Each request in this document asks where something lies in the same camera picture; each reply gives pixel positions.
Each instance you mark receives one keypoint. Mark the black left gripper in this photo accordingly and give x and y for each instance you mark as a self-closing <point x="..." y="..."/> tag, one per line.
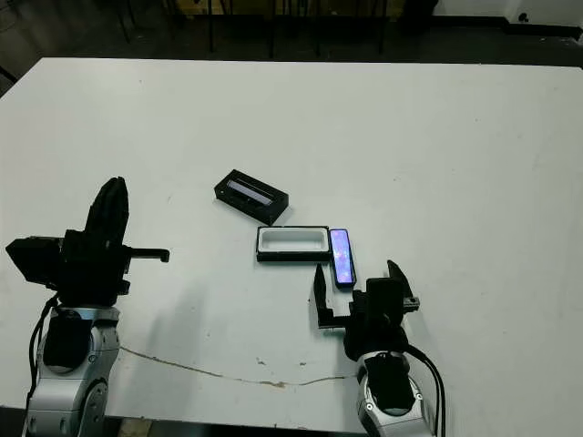
<point x="91" y="273"/>

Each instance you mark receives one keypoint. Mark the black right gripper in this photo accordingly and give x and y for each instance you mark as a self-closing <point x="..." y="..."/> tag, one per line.
<point x="378" y="337"/>

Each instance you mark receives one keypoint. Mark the black camera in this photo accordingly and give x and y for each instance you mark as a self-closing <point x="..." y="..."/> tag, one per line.
<point x="342" y="259"/>

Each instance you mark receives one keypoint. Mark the black box lid camera print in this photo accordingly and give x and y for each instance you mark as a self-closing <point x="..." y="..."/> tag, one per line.
<point x="264" y="211"/>

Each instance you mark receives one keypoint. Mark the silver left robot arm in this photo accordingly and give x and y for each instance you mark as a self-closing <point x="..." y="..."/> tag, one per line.
<point x="68" y="391"/>

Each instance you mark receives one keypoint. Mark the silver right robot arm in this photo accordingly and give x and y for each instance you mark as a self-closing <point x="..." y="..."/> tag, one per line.
<point x="387" y="387"/>

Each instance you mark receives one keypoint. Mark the black box white insert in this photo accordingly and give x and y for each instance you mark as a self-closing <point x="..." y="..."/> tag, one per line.
<point x="291" y="256"/>

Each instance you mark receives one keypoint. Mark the tan wooden panel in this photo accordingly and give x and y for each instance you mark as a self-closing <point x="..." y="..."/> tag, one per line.
<point x="200" y="7"/>

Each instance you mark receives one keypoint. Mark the small black round object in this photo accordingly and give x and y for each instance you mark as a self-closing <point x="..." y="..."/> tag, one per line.
<point x="523" y="17"/>

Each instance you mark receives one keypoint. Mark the black right wrist camera housing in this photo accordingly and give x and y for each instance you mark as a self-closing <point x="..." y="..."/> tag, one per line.
<point x="385" y="296"/>

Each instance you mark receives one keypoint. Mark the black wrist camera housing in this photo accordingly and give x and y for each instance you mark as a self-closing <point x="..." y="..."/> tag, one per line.
<point x="385" y="296"/>
<point x="34" y="261"/>

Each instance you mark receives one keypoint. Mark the black left wrist camera housing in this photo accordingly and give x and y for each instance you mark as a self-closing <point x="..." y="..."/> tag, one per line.
<point x="34" y="261"/>

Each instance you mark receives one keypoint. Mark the black metal desk frame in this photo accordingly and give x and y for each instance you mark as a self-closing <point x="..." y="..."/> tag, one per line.
<point x="211" y="27"/>

